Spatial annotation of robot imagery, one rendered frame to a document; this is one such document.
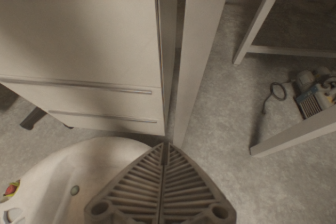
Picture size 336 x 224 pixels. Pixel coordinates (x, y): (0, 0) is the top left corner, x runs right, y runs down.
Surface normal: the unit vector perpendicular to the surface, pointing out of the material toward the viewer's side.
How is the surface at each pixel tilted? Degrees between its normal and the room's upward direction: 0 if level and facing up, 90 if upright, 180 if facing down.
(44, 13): 90
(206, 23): 90
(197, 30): 90
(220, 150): 0
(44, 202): 73
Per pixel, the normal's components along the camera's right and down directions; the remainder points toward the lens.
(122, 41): -0.11, 0.86
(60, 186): 0.96, -0.12
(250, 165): 0.00, -0.50
